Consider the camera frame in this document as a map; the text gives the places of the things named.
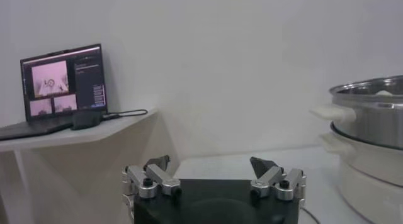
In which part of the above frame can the black computer mouse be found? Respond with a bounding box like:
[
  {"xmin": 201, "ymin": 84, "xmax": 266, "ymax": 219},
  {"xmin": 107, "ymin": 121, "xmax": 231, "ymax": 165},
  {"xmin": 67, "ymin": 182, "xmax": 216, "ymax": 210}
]
[{"xmin": 71, "ymin": 110, "xmax": 103, "ymax": 131}]

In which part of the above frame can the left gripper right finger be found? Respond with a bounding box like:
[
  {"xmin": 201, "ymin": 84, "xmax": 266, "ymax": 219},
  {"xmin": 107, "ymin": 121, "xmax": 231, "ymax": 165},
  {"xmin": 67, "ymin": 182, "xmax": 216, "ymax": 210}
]
[{"xmin": 249, "ymin": 156, "xmax": 307, "ymax": 202}]

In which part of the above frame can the white side table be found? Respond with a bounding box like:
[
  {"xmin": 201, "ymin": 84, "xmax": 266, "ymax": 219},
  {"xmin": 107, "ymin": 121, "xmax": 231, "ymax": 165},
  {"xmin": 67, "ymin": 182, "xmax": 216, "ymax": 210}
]
[{"xmin": 0, "ymin": 108, "xmax": 177, "ymax": 224}]

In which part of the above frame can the cream electric cooking pot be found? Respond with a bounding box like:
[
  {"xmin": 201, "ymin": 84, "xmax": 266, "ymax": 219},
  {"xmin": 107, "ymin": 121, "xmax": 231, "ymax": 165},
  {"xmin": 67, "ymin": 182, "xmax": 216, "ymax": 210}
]
[{"xmin": 319, "ymin": 123, "xmax": 403, "ymax": 224}]

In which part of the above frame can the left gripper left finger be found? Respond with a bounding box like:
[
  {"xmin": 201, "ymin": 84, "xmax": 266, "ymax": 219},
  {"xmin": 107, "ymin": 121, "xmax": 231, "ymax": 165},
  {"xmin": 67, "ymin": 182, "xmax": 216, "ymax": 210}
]
[{"xmin": 122, "ymin": 155, "xmax": 183, "ymax": 199}]

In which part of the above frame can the open dark laptop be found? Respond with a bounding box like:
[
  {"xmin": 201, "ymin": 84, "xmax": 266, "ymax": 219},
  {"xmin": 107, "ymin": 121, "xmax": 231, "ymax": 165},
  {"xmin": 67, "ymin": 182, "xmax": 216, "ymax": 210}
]
[{"xmin": 0, "ymin": 43, "xmax": 108, "ymax": 142}]

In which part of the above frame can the stainless steel steamer basket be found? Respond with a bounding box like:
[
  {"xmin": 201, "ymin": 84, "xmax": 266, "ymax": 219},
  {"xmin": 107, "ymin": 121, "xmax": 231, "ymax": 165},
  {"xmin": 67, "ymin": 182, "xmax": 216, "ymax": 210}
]
[{"xmin": 310, "ymin": 75, "xmax": 403, "ymax": 150}]

